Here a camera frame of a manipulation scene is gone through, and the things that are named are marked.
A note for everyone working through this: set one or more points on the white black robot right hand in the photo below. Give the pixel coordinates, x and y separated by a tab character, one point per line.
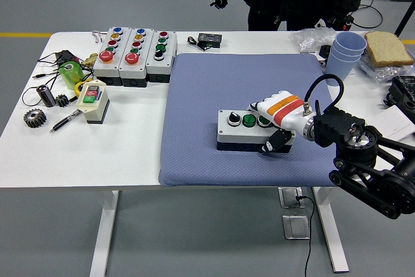
285	108

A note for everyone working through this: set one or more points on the person's left gloved hand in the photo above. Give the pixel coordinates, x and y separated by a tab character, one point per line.
338	22

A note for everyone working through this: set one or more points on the four-button grey control box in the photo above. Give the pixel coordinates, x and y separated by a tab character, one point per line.
159	66
233	137

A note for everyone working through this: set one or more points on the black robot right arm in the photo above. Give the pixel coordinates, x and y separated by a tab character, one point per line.
334	127

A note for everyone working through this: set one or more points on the five-button grey control box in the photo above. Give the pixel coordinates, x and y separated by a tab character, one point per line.
131	71
103	69

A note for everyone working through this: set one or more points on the small black block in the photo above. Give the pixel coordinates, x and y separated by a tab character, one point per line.
325	51

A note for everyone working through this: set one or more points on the clear bubble wrap bag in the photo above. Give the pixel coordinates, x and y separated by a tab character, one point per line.
311	40

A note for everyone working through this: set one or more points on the black digital display module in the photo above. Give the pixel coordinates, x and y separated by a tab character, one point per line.
210	38

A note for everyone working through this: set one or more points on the slice of bread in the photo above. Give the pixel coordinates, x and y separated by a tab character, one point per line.
387	48

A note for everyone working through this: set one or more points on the black slanted pole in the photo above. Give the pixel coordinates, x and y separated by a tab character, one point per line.
405	17

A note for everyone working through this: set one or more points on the clear plastic bag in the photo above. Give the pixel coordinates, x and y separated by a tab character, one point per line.
382	72

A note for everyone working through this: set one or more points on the blue-grey quilted mat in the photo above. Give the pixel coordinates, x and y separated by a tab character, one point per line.
201	95

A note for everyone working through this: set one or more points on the metal floor socket box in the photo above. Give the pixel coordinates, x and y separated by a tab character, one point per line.
295	226
287	197

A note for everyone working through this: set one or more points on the black machine part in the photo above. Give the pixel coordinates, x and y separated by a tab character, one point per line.
402	90

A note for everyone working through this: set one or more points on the white card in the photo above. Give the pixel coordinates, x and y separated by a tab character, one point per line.
397	123

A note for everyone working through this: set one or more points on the white table leg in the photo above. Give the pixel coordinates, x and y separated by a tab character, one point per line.
330	231
105	231

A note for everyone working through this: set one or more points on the brass fitting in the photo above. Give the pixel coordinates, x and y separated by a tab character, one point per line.
89	60

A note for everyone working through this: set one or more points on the green plastic cylinder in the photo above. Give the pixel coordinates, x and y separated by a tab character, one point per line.
73	77

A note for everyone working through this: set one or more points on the yellow tape roll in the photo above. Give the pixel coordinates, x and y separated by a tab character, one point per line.
78	88

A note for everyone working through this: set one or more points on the small dark metal gear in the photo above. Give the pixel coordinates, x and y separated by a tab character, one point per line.
65	103

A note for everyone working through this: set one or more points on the black cylindrical capacitor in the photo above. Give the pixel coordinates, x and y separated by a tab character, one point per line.
47	97

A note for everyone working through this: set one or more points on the black pen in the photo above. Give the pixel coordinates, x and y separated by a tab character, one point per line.
63	123

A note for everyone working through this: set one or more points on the large dark metal gear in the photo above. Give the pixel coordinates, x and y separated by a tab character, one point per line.
37	123

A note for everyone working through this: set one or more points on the white red-green switch box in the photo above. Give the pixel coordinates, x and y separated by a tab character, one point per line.
94	111

